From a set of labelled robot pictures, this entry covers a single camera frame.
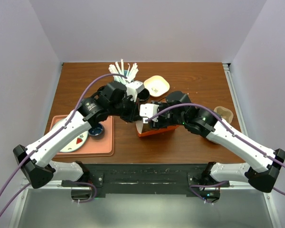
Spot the cream square bowl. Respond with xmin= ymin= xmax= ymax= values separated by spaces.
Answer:
xmin=143 ymin=75 xmax=170 ymax=97

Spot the black coffee cup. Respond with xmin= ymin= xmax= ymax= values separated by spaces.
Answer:
xmin=137 ymin=88 xmax=150 ymax=102

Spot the orange paper gift bag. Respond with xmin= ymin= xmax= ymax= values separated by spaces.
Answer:
xmin=135 ymin=121 xmax=178 ymax=137

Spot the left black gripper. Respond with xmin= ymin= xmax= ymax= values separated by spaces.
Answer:
xmin=109 ymin=94 xmax=142 ymax=123

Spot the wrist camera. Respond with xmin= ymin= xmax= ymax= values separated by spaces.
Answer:
xmin=139 ymin=104 xmax=159 ymax=124
xmin=102 ymin=80 xmax=144 ymax=105

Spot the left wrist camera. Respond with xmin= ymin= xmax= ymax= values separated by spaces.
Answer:
xmin=102 ymin=80 xmax=144 ymax=105

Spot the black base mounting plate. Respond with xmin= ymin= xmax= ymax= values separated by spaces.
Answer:
xmin=32 ymin=163 xmax=230 ymax=199

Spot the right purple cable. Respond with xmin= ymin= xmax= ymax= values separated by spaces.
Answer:
xmin=149 ymin=103 xmax=285 ymax=204

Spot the cardboard cup carrier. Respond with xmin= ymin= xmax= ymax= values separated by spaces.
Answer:
xmin=205 ymin=106 xmax=235 ymax=145

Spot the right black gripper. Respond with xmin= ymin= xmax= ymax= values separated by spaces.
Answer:
xmin=149 ymin=102 xmax=186 ymax=128

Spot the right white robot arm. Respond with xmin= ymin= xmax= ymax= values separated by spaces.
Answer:
xmin=140 ymin=102 xmax=285 ymax=193

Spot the white fruit pattern plate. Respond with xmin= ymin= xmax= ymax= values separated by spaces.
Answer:
xmin=59 ymin=131 xmax=88 ymax=154

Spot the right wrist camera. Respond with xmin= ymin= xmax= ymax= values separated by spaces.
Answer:
xmin=139 ymin=104 xmax=159 ymax=124

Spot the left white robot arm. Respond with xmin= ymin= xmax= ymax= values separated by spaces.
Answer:
xmin=13 ymin=95 xmax=140 ymax=189

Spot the pink plastic tray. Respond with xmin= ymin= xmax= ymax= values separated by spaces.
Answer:
xmin=54 ymin=116 xmax=114 ymax=159

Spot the dark blue mug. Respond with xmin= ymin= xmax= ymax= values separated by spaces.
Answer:
xmin=88 ymin=125 xmax=105 ymax=138

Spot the white wrapped straws bundle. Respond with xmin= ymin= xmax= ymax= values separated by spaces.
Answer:
xmin=108 ymin=59 xmax=139 ymax=85

